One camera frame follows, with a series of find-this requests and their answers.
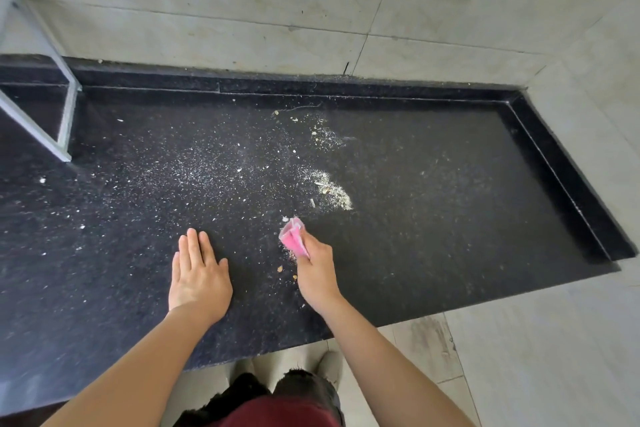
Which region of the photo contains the person's left hand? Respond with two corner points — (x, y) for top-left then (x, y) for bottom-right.
(167, 228), (234, 328)

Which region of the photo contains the person's right hand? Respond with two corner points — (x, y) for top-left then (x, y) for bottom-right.
(295, 229), (344, 316)

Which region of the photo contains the pink cloth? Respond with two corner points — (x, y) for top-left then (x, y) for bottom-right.
(278, 216), (311, 260)

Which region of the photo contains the white metal shelf rack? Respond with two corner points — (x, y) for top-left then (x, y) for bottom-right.
(0, 0), (83, 163)

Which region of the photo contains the person's left forearm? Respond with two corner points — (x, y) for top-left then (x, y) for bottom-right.
(42, 306), (216, 427)

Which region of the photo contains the person's right forearm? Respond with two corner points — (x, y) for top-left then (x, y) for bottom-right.
(317, 294), (476, 427)

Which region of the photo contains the person's grey shoe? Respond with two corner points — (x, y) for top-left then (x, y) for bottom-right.
(315, 350), (345, 390)
(231, 359), (257, 385)

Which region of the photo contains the black speckled countertop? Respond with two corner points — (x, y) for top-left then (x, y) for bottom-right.
(0, 55), (639, 415)

